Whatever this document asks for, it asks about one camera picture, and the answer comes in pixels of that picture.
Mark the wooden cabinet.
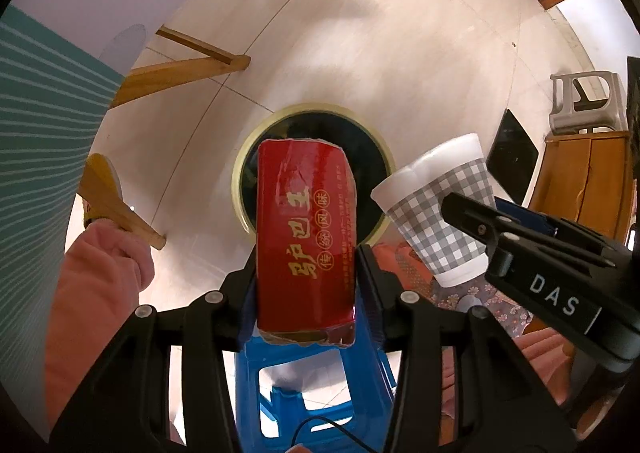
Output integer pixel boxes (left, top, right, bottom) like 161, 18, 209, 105
528, 131, 634, 243

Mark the teal patterned tablecloth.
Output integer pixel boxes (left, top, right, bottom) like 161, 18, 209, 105
1, 0, 186, 433

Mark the blue plastic stool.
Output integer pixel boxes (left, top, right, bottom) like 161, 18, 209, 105
234, 303, 395, 452

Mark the round cream-rimmed trash bin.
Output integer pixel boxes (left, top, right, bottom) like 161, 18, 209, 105
231, 103, 396, 245

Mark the pink fuzzy sleeve forearm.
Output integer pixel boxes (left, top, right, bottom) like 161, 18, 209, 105
44, 219, 154, 426

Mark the grey floral cloth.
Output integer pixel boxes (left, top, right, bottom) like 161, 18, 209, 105
394, 247, 535, 339

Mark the wooden table leg frame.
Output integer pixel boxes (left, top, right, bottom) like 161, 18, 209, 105
77, 26, 250, 251

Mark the red snack package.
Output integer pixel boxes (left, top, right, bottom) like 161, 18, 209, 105
256, 139, 357, 348

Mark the black floor mat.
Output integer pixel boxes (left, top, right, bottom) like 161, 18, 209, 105
486, 109, 539, 205

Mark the grey plastic stool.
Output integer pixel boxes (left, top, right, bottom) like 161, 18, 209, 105
549, 70, 628, 135

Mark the grey checked paper cup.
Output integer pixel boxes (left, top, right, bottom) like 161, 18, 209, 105
371, 133, 496, 288

